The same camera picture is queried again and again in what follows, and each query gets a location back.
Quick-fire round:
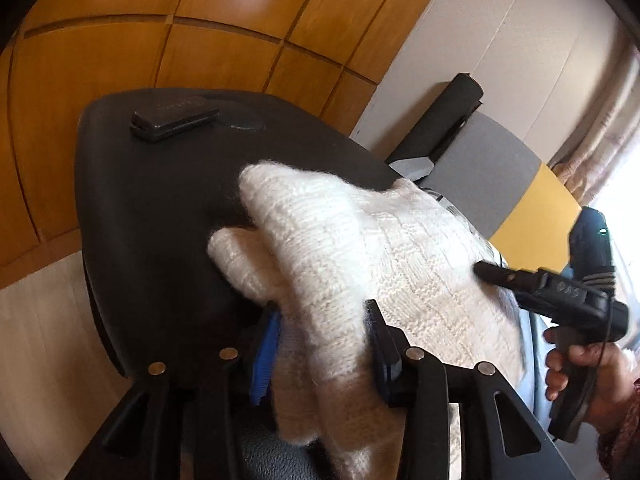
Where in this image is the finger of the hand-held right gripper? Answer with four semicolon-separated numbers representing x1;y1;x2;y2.
472;260;551;302

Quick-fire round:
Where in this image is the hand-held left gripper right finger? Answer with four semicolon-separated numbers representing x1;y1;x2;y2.
365;299;576;480

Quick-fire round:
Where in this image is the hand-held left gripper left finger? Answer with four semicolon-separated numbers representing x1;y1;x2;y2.
65;302;282;480

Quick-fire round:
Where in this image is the cream knitted sweater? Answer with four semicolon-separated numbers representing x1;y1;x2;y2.
207;160;532;467

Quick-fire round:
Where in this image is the person's right forearm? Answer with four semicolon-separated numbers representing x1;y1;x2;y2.
596;377;640;480

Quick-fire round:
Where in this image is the person's right hand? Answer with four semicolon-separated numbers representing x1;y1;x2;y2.
542;326;640;425

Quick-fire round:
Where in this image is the grey yellow blue sofa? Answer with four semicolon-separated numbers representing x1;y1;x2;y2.
385;110;603;281

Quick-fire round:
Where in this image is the patterned beige curtain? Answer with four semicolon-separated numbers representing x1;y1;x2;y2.
546;42;640;202

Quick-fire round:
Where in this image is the black rolled mat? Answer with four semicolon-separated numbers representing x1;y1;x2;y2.
387;72;486;167

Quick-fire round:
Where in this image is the wooden wardrobe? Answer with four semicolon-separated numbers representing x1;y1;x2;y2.
0;0;459;292

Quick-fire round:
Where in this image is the black cable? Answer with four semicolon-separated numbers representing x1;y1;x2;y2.
589;285;614;403

